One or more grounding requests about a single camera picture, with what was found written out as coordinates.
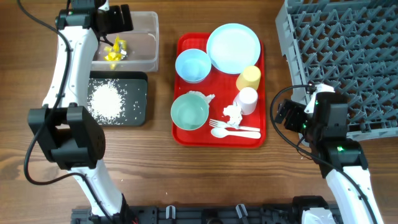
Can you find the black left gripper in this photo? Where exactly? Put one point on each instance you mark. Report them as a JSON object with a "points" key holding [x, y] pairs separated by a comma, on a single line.
{"points": [[119, 25]]}

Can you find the yellow snack wrapper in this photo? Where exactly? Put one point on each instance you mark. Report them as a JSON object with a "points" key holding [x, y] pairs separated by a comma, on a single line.
{"points": [[116, 52]]}

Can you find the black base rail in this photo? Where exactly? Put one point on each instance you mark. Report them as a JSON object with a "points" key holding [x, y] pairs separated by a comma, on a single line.
{"points": [[302, 209]]}

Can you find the pile of white rice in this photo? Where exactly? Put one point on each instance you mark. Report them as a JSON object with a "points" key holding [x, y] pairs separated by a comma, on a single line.
{"points": [[105, 101]]}

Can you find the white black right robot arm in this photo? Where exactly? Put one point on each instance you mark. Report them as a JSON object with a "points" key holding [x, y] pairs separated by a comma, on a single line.
{"points": [[342, 162]]}

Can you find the white tissue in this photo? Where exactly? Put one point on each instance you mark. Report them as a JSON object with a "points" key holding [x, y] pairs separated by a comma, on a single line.
{"points": [[206, 98]]}

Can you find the black tray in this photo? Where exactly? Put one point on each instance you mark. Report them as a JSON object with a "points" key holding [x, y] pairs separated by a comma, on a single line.
{"points": [[124, 98]]}

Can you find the mint green bowl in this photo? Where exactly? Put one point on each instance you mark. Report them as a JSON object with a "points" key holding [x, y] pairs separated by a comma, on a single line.
{"points": [[189, 112]]}

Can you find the white plastic spoon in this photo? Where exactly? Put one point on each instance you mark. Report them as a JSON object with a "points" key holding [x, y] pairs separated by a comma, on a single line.
{"points": [[222, 133]]}

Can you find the clear plastic bin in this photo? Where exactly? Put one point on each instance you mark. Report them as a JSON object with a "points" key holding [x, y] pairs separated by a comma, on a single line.
{"points": [[142, 46]]}

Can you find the yellow plastic cup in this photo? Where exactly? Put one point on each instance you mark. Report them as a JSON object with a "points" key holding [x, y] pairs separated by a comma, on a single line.
{"points": [[249, 77]]}

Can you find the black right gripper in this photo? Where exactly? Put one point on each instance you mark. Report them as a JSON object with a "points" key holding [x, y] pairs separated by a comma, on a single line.
{"points": [[296, 110]]}

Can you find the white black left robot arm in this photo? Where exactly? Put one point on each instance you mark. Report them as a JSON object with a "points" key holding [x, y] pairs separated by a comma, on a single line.
{"points": [[63, 127]]}

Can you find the grey dishwasher rack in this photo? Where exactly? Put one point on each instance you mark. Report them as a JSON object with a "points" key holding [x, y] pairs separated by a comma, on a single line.
{"points": [[351, 46]]}

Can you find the white napkin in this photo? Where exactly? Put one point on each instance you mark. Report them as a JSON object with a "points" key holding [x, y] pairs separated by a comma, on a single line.
{"points": [[235, 114]]}

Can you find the white plastic cup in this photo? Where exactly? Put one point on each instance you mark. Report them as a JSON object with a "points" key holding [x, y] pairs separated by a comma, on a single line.
{"points": [[246, 99]]}

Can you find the red serving tray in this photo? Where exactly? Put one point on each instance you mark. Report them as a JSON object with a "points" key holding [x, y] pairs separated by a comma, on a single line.
{"points": [[223, 86]]}

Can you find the white plastic fork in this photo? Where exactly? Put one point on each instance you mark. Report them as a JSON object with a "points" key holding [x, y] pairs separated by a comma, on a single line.
{"points": [[220, 124]]}

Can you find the light blue bowl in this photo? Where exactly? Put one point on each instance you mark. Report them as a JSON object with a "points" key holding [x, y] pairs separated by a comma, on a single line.
{"points": [[193, 65]]}

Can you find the light blue plate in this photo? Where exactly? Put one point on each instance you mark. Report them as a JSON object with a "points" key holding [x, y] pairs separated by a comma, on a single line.
{"points": [[233, 47]]}

